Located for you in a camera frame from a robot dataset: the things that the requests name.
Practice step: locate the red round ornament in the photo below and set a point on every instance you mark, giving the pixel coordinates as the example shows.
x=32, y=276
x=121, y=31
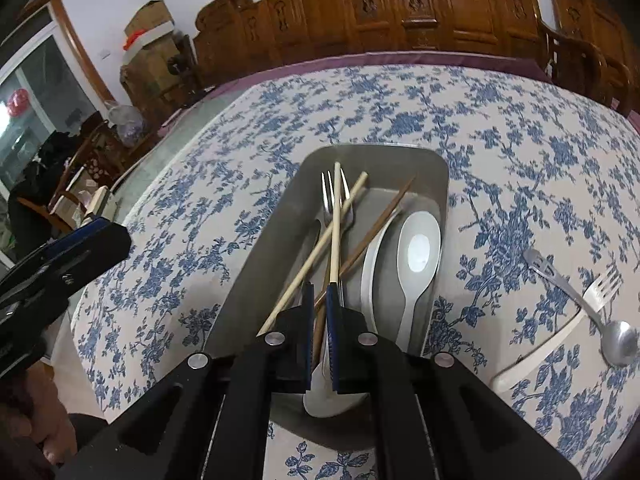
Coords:
x=18, y=102

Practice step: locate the stack of cardboard boxes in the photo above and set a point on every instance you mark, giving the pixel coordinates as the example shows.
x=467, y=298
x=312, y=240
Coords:
x=150, y=65

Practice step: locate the purple cloth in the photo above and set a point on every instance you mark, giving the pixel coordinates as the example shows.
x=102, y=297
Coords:
x=400, y=57

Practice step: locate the light wooden chopstick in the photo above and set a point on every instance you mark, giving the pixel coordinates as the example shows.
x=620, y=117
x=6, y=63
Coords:
x=336, y=220
x=300, y=272

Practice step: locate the glass door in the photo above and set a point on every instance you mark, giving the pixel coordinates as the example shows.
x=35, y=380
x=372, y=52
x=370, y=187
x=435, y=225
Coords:
x=45, y=110

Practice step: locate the wooden armchair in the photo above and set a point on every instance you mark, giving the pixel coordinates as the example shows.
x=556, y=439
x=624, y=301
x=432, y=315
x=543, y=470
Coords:
x=585, y=70

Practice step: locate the carved wooden bench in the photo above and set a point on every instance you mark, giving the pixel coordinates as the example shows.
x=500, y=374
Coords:
x=470, y=5

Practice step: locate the grey metal tray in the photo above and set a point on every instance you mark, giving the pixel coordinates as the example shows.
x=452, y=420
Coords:
x=280, y=240

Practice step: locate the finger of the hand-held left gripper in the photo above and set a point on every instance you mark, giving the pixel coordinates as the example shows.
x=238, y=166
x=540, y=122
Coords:
x=95, y=247
x=30, y=332

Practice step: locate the white ceramic spoon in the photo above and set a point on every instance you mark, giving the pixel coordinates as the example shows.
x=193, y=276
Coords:
x=417, y=252

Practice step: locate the carved wooden chair backrest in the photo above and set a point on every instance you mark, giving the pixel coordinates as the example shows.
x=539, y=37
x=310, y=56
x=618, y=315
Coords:
x=595, y=15

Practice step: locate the clear plastic bag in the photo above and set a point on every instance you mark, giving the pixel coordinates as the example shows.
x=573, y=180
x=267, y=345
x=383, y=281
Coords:
x=125, y=125

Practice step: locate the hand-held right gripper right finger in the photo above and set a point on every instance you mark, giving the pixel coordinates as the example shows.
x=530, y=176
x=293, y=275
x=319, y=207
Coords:
x=332, y=340

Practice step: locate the person's left hand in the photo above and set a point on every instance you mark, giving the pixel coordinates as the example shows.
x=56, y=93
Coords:
x=35, y=410

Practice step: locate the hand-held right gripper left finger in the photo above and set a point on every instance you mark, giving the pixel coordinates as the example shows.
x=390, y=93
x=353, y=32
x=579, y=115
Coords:
x=309, y=330

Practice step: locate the wooden side chair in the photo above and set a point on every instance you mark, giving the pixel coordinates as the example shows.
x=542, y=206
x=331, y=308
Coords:
x=95, y=160

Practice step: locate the black garment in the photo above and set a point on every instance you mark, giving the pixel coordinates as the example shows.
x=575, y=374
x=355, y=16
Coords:
x=40, y=185

